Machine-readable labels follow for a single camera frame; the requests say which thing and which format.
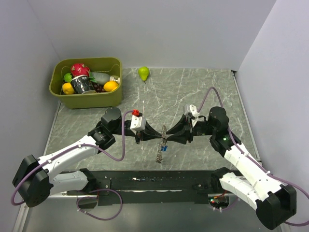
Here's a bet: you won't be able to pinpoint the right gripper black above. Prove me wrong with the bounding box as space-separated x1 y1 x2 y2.
166 113 216 145

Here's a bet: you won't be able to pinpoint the clear plastic bottle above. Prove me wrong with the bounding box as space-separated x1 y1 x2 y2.
90 72 120 85

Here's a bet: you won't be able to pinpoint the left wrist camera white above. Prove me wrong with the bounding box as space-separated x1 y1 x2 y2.
130 110 146 134

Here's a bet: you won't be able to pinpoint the yellow lemon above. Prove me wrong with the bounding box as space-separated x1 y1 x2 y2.
62 83 75 95

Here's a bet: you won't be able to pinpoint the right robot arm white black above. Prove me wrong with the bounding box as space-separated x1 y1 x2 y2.
167 105 296 230

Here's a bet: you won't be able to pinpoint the metal disc with key rings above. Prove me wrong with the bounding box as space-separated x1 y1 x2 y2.
156 125 167 163

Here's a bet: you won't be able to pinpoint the orange fruit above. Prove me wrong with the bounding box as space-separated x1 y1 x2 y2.
103 81 119 92

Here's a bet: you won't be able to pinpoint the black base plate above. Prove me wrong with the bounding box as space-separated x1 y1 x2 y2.
67 170 229 206

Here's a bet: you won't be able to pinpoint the red dragon fruit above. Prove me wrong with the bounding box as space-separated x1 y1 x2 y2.
70 63 91 77

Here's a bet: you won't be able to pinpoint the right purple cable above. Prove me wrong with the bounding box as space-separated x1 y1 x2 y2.
197 87 309 227

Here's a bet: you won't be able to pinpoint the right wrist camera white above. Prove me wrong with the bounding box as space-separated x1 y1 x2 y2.
183 104 200 128

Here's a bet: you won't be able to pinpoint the dark red grapes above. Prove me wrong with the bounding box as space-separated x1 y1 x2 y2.
92 83 105 93

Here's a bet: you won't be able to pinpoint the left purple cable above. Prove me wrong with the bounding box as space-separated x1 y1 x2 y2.
11 110 135 221

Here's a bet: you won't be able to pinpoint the purple cable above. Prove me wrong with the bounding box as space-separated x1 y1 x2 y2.
197 87 309 227
11 110 135 221

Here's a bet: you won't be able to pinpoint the black printed can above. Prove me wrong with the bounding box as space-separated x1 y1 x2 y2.
70 75 96 94

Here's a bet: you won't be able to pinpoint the green lime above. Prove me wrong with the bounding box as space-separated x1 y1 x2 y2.
63 73 73 83

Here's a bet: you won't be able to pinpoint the olive green plastic bin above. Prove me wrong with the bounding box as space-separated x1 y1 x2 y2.
49 57 122 109

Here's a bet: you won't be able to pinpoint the green pear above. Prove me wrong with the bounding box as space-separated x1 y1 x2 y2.
138 66 150 82

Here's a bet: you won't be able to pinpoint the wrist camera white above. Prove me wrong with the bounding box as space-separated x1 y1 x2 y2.
183 104 200 128
130 110 146 134

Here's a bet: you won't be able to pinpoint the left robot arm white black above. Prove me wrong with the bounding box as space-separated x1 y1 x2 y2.
11 107 162 207

